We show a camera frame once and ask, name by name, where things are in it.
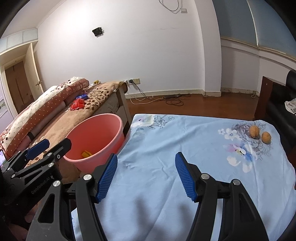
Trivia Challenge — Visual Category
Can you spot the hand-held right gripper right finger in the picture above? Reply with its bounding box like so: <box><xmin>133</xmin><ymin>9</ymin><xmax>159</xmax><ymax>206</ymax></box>
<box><xmin>174</xmin><ymin>152</ymin><xmax>270</xmax><ymax>241</ymax></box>

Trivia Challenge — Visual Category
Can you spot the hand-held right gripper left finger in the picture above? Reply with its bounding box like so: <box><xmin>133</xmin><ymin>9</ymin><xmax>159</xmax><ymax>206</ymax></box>
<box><xmin>25</xmin><ymin>153</ymin><xmax>118</xmax><ymax>241</ymax></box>

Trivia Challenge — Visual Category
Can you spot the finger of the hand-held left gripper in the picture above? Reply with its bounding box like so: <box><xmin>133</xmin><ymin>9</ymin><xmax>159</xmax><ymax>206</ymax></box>
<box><xmin>10</xmin><ymin>138</ymin><xmax>72</xmax><ymax>179</ymax></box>
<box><xmin>3</xmin><ymin>138</ymin><xmax>50</xmax><ymax>173</ymax></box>

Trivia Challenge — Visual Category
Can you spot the pink plastic bucket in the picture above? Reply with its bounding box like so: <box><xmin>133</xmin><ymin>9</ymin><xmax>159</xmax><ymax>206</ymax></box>
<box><xmin>63</xmin><ymin>113</ymin><xmax>125</xmax><ymax>174</ymax></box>

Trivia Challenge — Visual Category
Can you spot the person's left hand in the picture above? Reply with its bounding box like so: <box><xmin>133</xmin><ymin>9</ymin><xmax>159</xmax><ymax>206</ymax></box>
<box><xmin>23</xmin><ymin>205</ymin><xmax>40</xmax><ymax>223</ymax></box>

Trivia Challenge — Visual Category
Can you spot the floral light blue tablecloth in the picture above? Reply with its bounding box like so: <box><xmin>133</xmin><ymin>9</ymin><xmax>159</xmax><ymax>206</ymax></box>
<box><xmin>69</xmin><ymin>113</ymin><xmax>296</xmax><ymax>241</ymax></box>

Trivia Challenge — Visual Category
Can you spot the red plastic bag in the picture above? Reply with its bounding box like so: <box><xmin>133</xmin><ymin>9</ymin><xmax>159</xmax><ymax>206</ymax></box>
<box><xmin>70</xmin><ymin>98</ymin><xmax>85</xmax><ymax>110</ymax></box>

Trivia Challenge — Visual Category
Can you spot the brown patterned sofa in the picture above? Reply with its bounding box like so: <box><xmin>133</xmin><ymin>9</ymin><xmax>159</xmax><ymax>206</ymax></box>
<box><xmin>23</xmin><ymin>81</ymin><xmax>123</xmax><ymax>183</ymax></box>

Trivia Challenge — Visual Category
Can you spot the brown wooden door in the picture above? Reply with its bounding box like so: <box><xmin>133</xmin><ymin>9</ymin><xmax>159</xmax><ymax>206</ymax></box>
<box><xmin>5</xmin><ymin>61</ymin><xmax>35</xmax><ymax>114</ymax></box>

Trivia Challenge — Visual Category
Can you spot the cream door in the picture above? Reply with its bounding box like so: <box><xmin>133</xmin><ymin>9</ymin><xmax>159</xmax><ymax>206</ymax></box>
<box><xmin>24</xmin><ymin>43</ymin><xmax>44</xmax><ymax>95</ymax></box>

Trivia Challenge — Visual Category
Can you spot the cracked walnut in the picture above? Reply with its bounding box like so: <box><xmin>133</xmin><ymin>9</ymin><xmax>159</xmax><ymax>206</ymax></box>
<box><xmin>249</xmin><ymin>125</ymin><xmax>260</xmax><ymax>139</ymax></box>

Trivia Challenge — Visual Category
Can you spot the transom window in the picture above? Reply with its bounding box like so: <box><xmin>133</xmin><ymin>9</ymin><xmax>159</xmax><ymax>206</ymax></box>
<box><xmin>0</xmin><ymin>28</ymin><xmax>38</xmax><ymax>50</ymax></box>

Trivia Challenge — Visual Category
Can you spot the black leather armchair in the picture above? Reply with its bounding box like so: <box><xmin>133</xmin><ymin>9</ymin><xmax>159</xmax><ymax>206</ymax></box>
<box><xmin>254</xmin><ymin>70</ymin><xmax>296</xmax><ymax>149</ymax></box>

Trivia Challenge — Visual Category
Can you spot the white crumpled cloth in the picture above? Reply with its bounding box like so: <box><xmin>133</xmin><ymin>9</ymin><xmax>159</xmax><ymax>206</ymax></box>
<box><xmin>284</xmin><ymin>98</ymin><xmax>296</xmax><ymax>114</ymax></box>

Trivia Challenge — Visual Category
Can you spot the blue window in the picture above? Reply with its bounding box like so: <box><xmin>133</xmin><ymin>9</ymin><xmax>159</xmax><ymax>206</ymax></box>
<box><xmin>213</xmin><ymin>0</ymin><xmax>296</xmax><ymax>61</ymax></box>

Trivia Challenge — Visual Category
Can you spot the wooden sofa frame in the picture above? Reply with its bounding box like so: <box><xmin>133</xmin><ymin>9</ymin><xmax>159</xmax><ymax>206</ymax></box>
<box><xmin>111</xmin><ymin>82</ymin><xmax>132</xmax><ymax>139</ymax></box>

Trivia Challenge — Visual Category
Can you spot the black floor cable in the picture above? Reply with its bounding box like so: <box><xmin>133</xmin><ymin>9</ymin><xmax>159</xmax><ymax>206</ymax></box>
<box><xmin>133</xmin><ymin>81</ymin><xmax>191</xmax><ymax>107</ymax></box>

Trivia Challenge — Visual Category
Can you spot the orange floor cable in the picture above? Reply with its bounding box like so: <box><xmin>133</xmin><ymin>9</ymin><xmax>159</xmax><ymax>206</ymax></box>
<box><xmin>129</xmin><ymin>96</ymin><xmax>162</xmax><ymax>105</ymax></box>

